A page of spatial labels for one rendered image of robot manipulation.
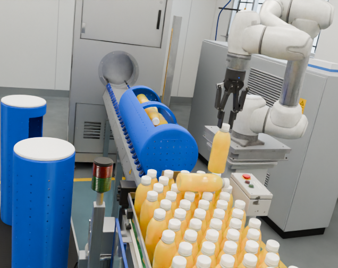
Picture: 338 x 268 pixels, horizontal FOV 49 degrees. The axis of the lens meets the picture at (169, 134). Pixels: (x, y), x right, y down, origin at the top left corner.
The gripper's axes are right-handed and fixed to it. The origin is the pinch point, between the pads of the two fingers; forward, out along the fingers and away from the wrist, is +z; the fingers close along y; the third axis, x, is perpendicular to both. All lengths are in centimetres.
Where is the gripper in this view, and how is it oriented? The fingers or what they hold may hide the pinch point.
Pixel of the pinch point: (226, 119)
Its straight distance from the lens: 148.8
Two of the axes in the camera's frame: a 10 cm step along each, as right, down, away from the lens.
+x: 2.4, 3.5, -9.1
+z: -1.4, 9.4, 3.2
